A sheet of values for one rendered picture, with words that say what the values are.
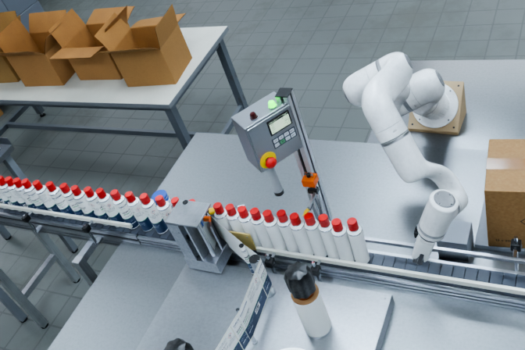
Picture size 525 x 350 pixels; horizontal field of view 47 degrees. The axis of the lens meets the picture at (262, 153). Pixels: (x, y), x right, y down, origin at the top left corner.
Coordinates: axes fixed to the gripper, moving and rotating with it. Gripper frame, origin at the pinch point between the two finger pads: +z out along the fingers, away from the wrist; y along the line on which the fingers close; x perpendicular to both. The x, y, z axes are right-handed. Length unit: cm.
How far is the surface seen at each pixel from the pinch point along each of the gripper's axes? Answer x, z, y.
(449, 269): 10.5, 2.9, -1.9
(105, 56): -201, 72, -113
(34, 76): -254, 101, -105
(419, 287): 3.4, 7.7, 5.4
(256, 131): -59, -32, -1
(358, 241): -19.7, 0.5, 1.5
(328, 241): -29.5, 5.6, 1.9
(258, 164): -57, -20, 1
